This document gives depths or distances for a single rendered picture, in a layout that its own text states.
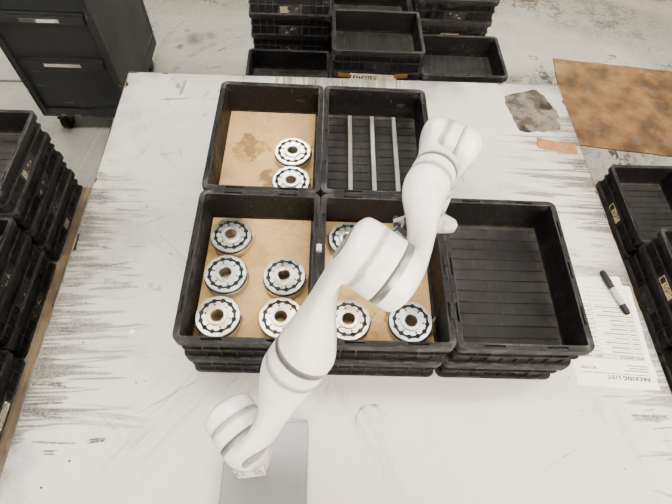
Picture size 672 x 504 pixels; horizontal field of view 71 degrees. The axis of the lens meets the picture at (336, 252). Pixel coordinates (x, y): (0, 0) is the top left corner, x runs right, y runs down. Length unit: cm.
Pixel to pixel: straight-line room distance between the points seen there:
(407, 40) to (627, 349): 164
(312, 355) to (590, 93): 289
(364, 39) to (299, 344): 194
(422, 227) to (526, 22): 316
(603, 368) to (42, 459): 137
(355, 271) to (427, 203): 17
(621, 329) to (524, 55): 228
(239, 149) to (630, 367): 122
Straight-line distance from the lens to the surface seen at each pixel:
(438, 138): 81
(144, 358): 131
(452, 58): 260
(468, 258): 128
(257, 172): 138
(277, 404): 74
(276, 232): 125
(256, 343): 101
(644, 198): 250
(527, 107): 192
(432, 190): 69
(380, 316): 115
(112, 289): 142
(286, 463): 116
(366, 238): 57
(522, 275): 131
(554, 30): 376
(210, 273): 118
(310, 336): 65
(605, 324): 150
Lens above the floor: 188
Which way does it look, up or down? 59 degrees down
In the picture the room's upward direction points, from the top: 5 degrees clockwise
